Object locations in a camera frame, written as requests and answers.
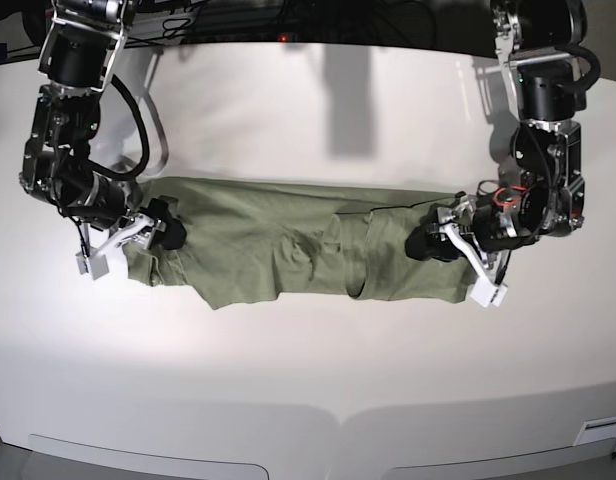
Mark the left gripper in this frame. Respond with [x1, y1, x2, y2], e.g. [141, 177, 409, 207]
[405, 192, 493, 263]

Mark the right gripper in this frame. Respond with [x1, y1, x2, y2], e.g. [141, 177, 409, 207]
[116, 196, 187, 251]

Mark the green T-shirt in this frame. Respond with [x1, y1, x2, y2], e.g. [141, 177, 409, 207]
[123, 177, 474, 309]

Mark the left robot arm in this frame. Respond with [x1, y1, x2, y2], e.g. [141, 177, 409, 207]
[405, 1, 601, 262]

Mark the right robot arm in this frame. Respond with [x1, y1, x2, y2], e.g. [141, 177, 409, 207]
[19, 1, 187, 259]

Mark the black power strip red light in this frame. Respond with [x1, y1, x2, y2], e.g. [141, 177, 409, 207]
[190, 30, 302, 45]

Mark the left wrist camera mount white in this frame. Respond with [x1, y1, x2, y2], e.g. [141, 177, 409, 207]
[444, 208, 511, 308]

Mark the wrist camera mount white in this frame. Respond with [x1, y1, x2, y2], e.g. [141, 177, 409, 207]
[444, 208, 511, 308]
[76, 212, 165, 280]

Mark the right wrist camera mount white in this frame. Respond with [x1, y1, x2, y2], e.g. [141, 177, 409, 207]
[76, 212, 165, 280]

